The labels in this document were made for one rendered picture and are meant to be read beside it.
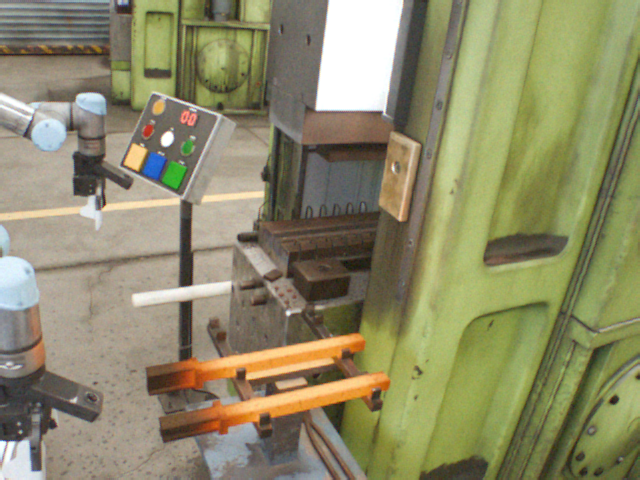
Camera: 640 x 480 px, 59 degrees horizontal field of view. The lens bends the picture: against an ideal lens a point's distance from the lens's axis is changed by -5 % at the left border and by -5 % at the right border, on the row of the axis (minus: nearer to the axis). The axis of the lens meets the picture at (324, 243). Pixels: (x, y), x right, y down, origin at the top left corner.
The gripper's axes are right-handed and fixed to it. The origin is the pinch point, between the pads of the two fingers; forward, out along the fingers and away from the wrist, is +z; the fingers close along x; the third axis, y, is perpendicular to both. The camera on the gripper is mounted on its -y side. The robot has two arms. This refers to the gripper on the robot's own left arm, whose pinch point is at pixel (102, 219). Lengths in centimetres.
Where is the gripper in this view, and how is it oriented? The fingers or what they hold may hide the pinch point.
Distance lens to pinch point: 177.2
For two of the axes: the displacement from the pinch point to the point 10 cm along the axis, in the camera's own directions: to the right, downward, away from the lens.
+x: 2.2, 4.6, -8.6
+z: -1.2, 8.9, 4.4
